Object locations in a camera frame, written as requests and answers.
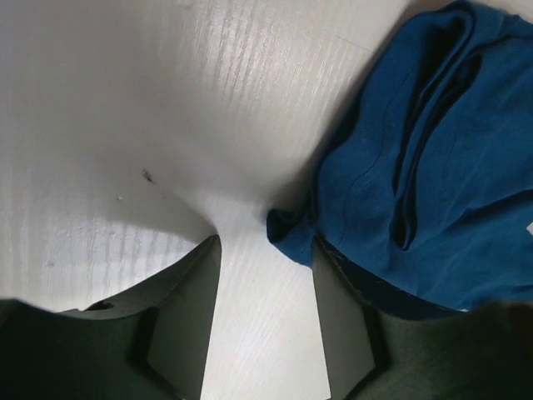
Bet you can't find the navy blue t-shirt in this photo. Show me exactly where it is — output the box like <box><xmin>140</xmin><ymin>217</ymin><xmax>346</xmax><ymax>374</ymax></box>
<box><xmin>266</xmin><ymin>1</ymin><xmax>532</xmax><ymax>311</ymax></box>

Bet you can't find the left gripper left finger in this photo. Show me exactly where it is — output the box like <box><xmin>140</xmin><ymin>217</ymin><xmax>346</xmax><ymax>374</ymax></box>
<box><xmin>1</xmin><ymin>235</ymin><xmax>221</xmax><ymax>399</ymax></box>

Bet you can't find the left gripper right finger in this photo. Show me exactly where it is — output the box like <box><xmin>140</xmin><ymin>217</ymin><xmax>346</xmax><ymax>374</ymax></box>
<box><xmin>312</xmin><ymin>239</ymin><xmax>532</xmax><ymax>399</ymax></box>

